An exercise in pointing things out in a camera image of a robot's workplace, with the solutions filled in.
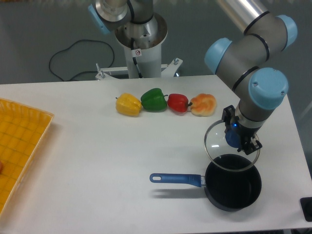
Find orange swirl bread roll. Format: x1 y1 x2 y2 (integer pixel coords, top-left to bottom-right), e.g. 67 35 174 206
190 94 217 117

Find glass lid with blue knob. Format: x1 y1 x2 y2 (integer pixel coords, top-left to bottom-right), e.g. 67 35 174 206
203 120 261 172

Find black device at table edge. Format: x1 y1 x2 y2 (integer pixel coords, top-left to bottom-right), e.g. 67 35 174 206
300 197 312 222

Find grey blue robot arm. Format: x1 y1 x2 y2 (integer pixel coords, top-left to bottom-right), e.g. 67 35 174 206
88 0 297 154

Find green bell pepper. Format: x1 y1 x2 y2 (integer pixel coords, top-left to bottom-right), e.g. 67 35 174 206
140 88 167 112

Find black floor cable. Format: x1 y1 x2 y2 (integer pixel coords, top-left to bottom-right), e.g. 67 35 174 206
49 39 115 82

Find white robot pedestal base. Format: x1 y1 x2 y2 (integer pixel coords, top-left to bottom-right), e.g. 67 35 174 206
114 13 183 78

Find yellow bell pepper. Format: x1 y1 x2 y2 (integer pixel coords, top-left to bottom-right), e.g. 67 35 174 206
116 93 142 117

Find red bell pepper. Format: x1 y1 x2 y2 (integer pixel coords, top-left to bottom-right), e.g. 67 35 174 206
167 94 193 113

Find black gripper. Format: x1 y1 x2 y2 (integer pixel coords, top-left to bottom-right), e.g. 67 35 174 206
221 105 262 155

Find dark saucepan with blue handle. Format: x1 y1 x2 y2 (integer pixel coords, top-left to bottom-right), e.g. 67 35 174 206
149 154 262 212

